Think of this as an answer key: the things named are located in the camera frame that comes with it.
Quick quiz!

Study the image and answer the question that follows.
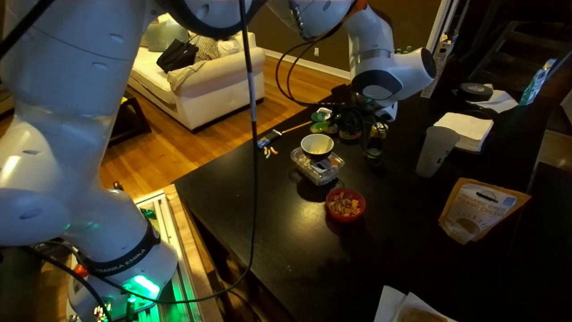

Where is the crumpled white napkin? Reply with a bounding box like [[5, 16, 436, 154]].
[[468, 88, 520, 116]]

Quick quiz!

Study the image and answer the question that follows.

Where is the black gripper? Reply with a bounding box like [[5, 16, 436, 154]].
[[329, 86, 386, 141]]

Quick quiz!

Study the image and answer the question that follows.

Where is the small hourglass jar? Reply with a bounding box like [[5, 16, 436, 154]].
[[365, 120, 390, 161]]

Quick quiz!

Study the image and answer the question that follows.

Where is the orange red bowl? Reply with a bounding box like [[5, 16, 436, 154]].
[[323, 186, 368, 225]]

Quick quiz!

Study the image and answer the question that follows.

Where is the long black cable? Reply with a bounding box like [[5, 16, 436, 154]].
[[150, 0, 263, 309]]

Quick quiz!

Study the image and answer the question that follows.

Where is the green round lid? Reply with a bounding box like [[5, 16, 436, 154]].
[[311, 105, 334, 122]]

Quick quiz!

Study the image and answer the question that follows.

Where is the dark round object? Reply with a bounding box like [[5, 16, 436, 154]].
[[457, 80, 495, 102]]

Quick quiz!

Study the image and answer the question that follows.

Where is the orange pencil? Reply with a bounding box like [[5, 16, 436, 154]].
[[279, 120, 313, 136]]

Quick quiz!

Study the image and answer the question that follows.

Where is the cereal pieces heap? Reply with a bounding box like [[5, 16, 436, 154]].
[[329, 190, 365, 218]]

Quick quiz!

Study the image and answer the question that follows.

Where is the black item on sofa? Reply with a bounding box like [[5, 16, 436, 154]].
[[155, 38, 200, 75]]

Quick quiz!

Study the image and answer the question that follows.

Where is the brown paper bag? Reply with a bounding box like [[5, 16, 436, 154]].
[[436, 175, 533, 247]]

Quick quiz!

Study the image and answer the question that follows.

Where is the white napkin under cookie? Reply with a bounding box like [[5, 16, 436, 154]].
[[372, 283, 457, 322]]

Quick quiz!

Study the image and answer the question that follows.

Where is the light sofa cushion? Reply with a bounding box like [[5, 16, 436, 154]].
[[141, 12, 193, 54]]

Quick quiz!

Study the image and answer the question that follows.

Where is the dark wooden staircase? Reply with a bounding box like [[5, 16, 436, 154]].
[[468, 16, 572, 82]]

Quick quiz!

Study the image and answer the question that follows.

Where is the white napkin stack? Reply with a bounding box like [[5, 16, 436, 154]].
[[431, 111, 495, 154]]

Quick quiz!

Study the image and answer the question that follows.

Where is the white bowl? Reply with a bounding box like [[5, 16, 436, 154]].
[[298, 131, 338, 161]]

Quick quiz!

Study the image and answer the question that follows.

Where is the dark coffee table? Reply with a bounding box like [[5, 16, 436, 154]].
[[109, 93, 154, 145]]

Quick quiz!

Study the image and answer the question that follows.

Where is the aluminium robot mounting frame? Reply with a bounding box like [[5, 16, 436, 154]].
[[134, 188, 207, 322]]

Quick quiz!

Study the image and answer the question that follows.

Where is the white sofa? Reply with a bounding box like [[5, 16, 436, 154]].
[[127, 12, 268, 132]]

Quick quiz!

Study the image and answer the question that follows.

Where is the grey plastic cup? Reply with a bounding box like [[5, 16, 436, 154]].
[[415, 125, 461, 181]]

